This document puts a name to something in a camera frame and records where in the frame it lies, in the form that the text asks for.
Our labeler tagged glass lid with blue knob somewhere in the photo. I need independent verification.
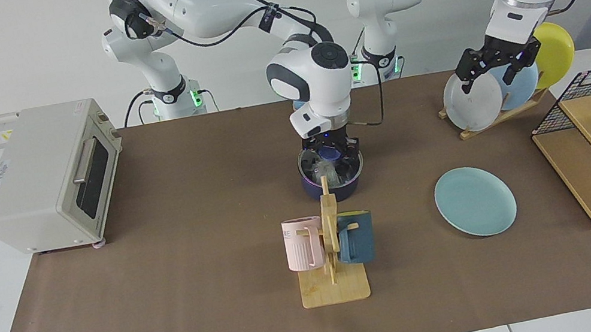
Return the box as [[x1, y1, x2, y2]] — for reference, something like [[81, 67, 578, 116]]
[[298, 138, 366, 194]]

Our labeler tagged light blue plate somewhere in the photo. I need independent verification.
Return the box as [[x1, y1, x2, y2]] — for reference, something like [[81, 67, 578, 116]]
[[493, 57, 545, 112]]

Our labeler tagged white plate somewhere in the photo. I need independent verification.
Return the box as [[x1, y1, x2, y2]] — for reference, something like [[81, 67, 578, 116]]
[[439, 67, 509, 136]]

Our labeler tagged wooden plate rack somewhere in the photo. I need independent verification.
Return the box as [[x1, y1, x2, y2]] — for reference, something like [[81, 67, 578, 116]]
[[437, 85, 556, 144]]

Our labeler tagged yellow plate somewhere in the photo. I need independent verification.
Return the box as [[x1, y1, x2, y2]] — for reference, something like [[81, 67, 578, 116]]
[[526, 18, 581, 90]]

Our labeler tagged teal plate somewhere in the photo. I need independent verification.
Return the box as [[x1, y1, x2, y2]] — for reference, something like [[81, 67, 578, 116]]
[[431, 159, 522, 245]]

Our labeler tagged dark teal cup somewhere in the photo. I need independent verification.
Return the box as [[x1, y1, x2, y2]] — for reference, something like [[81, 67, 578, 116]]
[[332, 209, 380, 268]]

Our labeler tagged pink ribbed cup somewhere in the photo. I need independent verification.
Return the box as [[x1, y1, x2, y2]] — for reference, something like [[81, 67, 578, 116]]
[[280, 214, 330, 273]]

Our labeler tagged wooden cup stand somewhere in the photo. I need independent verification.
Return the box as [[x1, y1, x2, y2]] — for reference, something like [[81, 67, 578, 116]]
[[281, 171, 372, 310]]

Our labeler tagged brown table cloth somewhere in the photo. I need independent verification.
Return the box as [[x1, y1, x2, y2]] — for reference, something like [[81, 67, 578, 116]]
[[0, 45, 591, 332]]

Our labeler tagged pale toaster oven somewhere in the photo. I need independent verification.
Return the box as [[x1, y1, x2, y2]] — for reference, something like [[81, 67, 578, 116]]
[[0, 93, 139, 266]]

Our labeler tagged dark blue long-handled pot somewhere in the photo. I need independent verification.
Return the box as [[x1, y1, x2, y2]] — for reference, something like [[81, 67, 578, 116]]
[[294, 137, 369, 208]]

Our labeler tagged black base cable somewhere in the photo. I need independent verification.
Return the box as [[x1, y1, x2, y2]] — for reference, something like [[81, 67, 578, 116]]
[[119, 88, 159, 128]]

